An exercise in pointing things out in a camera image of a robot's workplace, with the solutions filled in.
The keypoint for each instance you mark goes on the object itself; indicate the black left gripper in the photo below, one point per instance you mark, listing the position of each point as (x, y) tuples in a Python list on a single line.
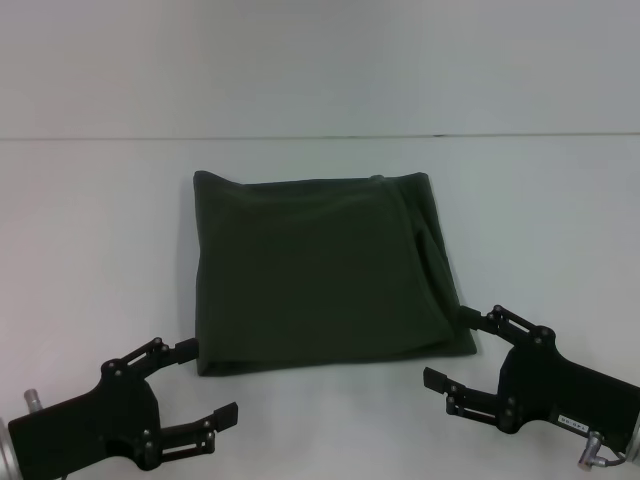
[(80, 430)]

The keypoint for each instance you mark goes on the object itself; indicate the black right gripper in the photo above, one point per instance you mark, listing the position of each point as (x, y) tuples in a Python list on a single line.
[(565, 392)]

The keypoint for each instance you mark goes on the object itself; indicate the dark green t-shirt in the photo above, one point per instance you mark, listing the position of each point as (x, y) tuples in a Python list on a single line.
[(325, 275)]

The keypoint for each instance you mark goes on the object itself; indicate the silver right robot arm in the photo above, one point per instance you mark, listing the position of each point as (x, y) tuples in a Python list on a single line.
[(635, 440)]

